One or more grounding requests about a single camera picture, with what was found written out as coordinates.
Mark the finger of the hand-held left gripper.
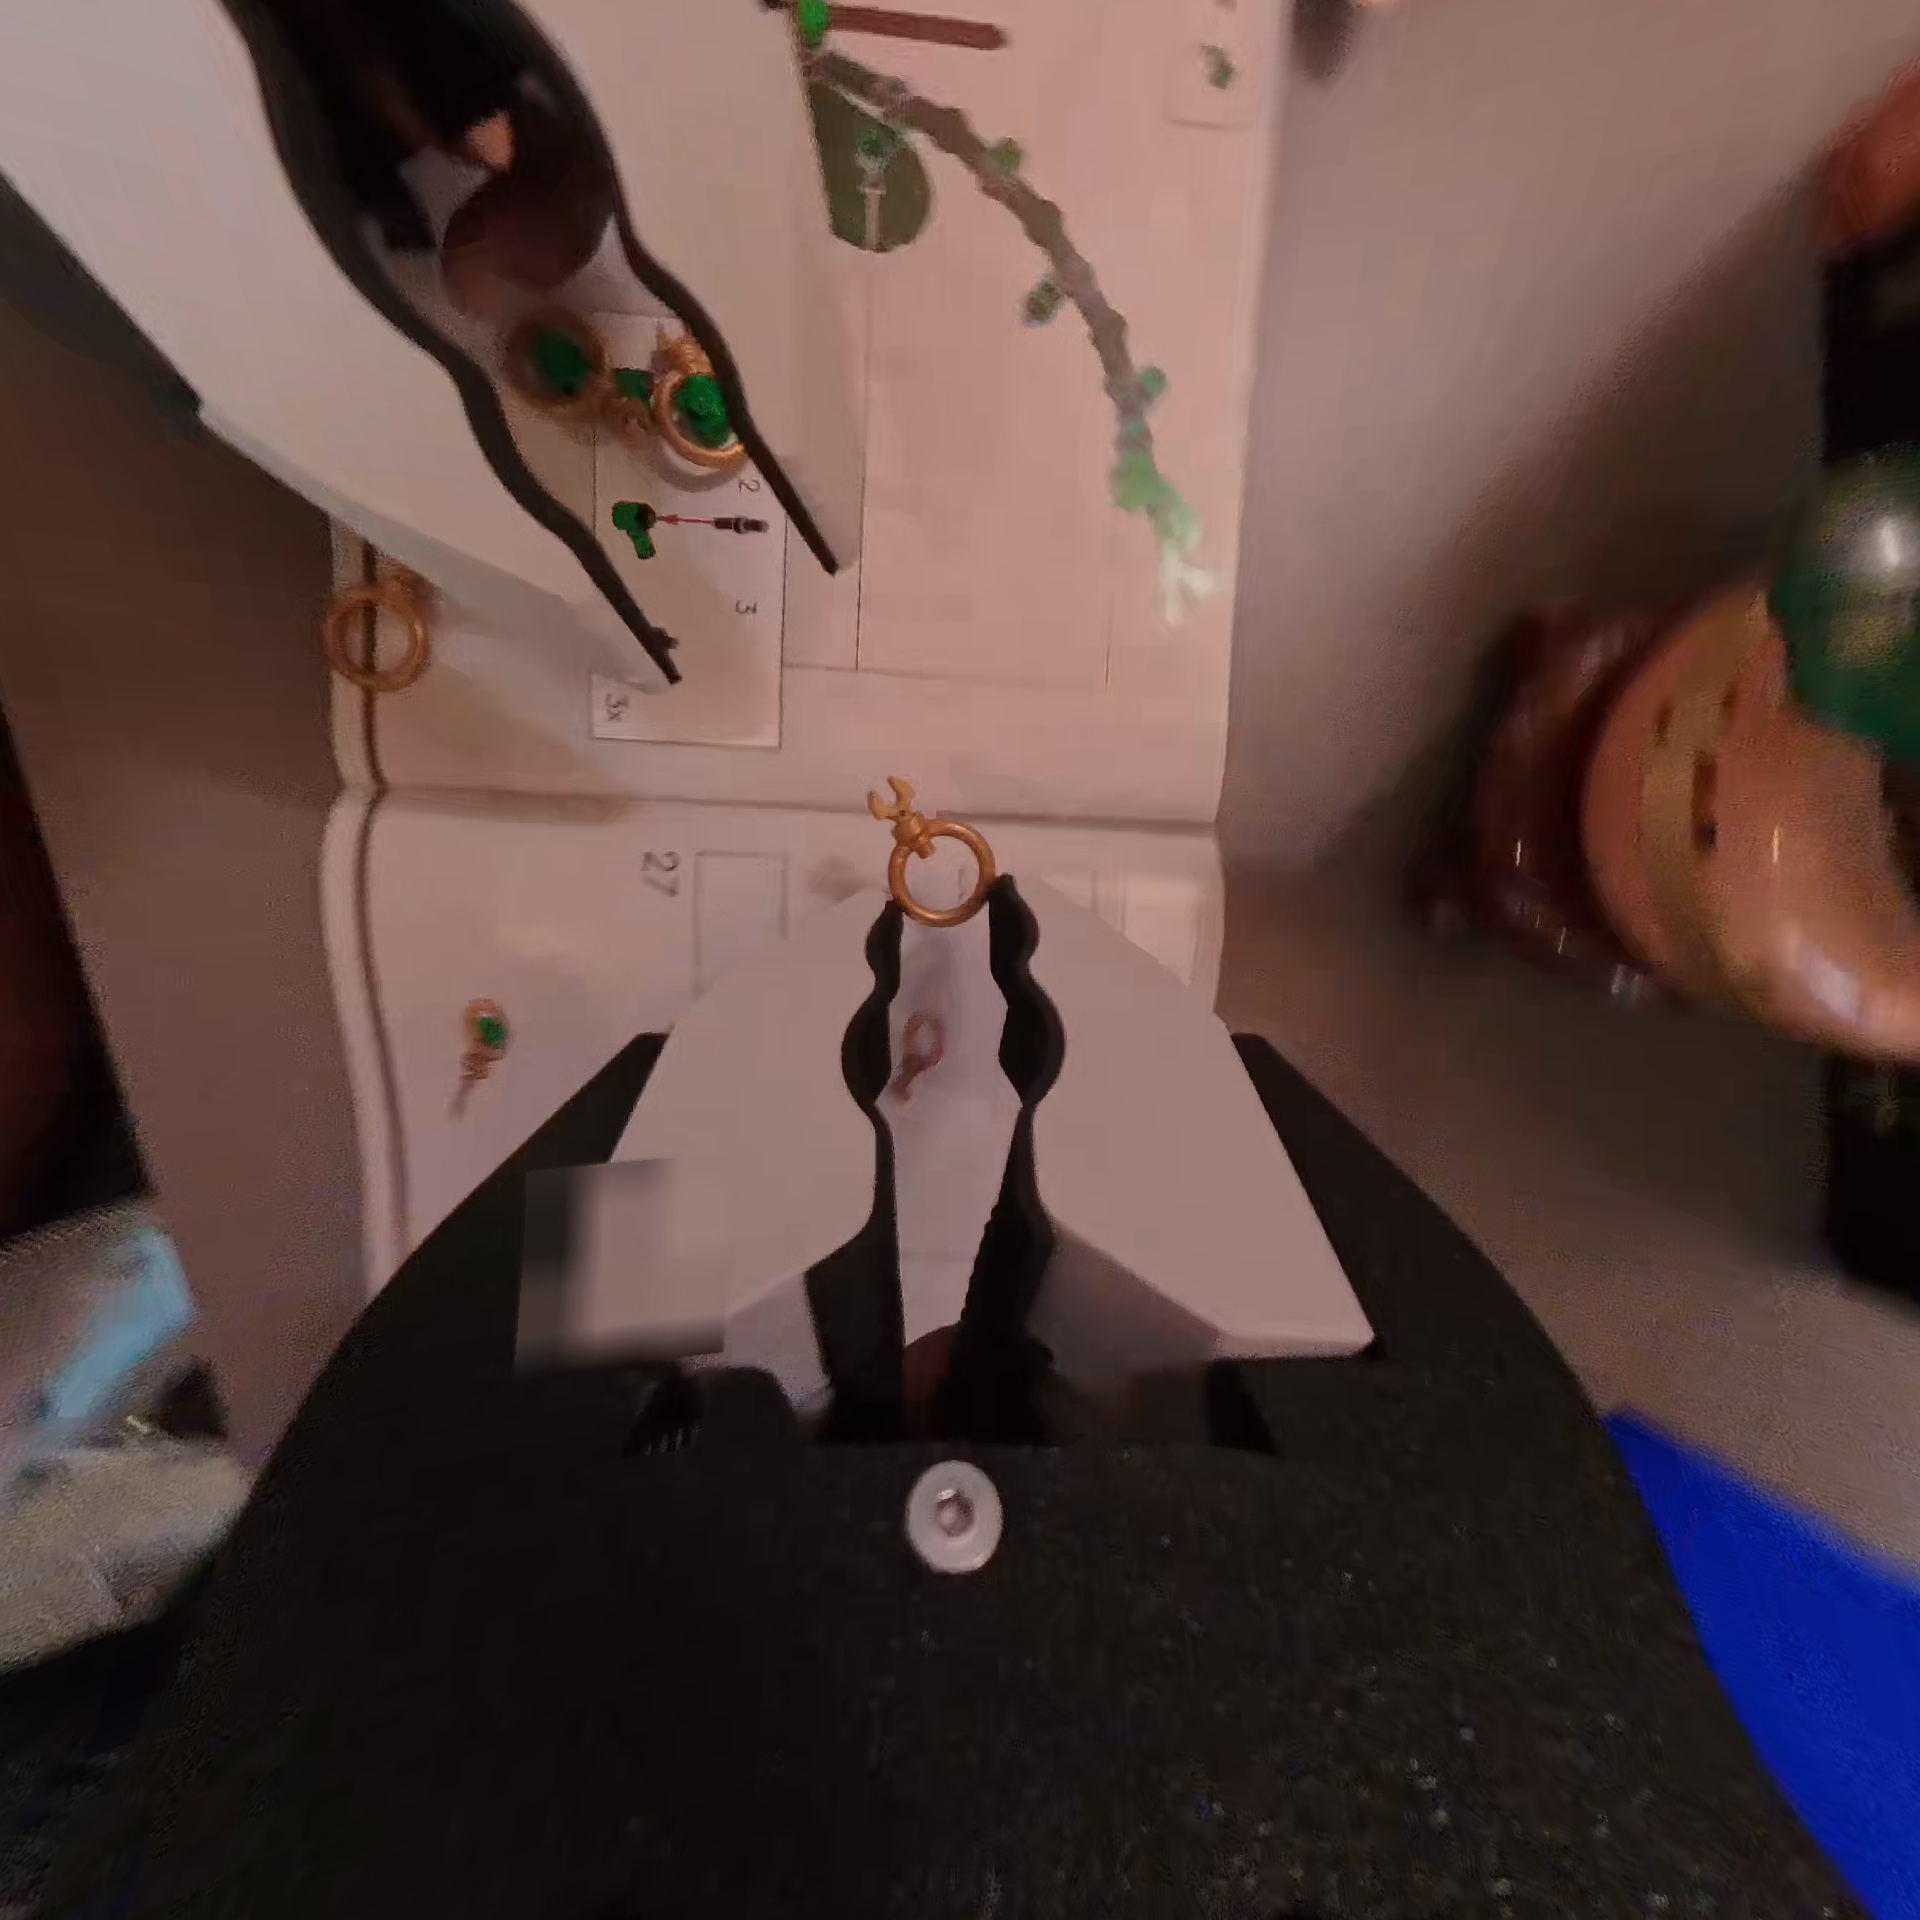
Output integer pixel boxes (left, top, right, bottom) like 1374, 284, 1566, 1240
0, 0, 683, 688
480, 0, 875, 579

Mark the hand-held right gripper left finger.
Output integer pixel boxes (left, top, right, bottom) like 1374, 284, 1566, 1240
607, 891, 910, 1414

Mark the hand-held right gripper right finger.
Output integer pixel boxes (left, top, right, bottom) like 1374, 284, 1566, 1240
944, 873, 1375, 1367

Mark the gold ring with green stud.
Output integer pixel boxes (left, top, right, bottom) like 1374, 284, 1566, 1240
503, 306, 663, 441
646, 337, 752, 473

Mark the grey desk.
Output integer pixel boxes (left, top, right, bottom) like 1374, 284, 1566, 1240
0, 0, 1920, 1503

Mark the open instruction booklet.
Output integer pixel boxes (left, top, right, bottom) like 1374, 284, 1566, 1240
321, 0, 1279, 1279

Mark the toy brick plant in pot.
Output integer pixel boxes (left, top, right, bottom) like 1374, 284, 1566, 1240
1409, 75, 1920, 1070

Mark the blue plastic storage bin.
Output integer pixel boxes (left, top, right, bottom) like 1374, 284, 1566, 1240
1603, 1410, 1920, 1920

